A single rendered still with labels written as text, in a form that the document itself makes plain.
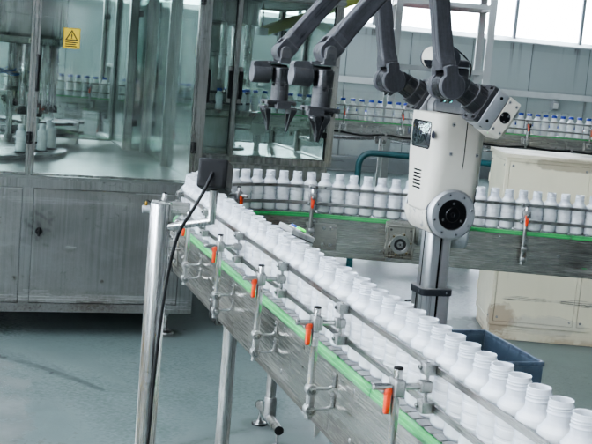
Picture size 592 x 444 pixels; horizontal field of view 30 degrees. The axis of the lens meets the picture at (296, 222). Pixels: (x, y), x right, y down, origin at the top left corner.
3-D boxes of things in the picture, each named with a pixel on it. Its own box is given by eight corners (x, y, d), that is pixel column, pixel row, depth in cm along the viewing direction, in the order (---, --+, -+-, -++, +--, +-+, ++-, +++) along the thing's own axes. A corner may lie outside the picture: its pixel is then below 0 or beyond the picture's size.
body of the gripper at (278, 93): (260, 104, 358) (262, 81, 357) (290, 106, 361) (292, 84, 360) (265, 105, 352) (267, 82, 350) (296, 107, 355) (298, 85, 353)
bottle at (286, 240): (270, 295, 291) (276, 233, 289) (293, 296, 292) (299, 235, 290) (273, 300, 285) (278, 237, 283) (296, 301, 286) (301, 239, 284)
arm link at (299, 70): (338, 46, 307) (328, 47, 315) (299, 40, 303) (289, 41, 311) (334, 89, 308) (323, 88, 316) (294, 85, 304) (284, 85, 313)
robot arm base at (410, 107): (417, 113, 366) (437, 82, 366) (399, 99, 363) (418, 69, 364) (407, 111, 374) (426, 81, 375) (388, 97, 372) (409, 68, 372)
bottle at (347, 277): (358, 344, 246) (366, 272, 244) (352, 351, 241) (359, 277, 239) (333, 341, 248) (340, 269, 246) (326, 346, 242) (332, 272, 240)
